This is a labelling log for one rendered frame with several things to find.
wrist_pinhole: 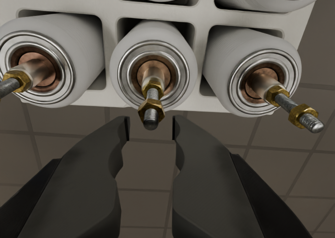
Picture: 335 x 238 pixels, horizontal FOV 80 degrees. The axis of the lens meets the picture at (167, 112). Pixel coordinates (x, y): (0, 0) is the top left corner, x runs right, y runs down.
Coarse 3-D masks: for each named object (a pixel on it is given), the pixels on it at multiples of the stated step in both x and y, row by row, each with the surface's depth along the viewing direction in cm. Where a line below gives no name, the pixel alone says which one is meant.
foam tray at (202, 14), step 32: (0, 0) 23; (32, 0) 24; (64, 0) 24; (96, 0) 24; (128, 0) 28; (192, 0) 29; (128, 32) 36; (192, 32) 28; (288, 32) 26; (96, 96) 30; (192, 96) 30
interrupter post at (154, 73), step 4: (148, 68) 21; (152, 68) 20; (156, 68) 20; (148, 72) 19; (152, 72) 19; (156, 72) 19; (160, 72) 20; (144, 76) 19; (148, 76) 18; (152, 76) 18; (156, 76) 18; (160, 76) 19; (144, 80) 18; (148, 80) 18; (152, 80) 18; (156, 80) 18; (160, 80) 18; (164, 80) 19; (144, 84) 18; (164, 84) 19; (164, 88) 19
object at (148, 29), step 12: (144, 24) 23; (156, 24) 22; (168, 24) 26; (132, 36) 20; (144, 36) 19; (156, 36) 19; (168, 36) 20; (180, 36) 21; (120, 48) 20; (180, 48) 20; (192, 60) 21; (192, 72) 21; (192, 84) 22; (120, 96) 23; (168, 108) 23
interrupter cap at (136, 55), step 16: (144, 48) 20; (160, 48) 20; (176, 48) 20; (128, 64) 20; (144, 64) 21; (160, 64) 21; (176, 64) 20; (128, 80) 21; (176, 80) 21; (128, 96) 22; (176, 96) 22
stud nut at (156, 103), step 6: (144, 102) 14; (150, 102) 14; (156, 102) 14; (138, 108) 14; (144, 108) 14; (150, 108) 14; (156, 108) 14; (162, 108) 14; (144, 114) 14; (162, 114) 14
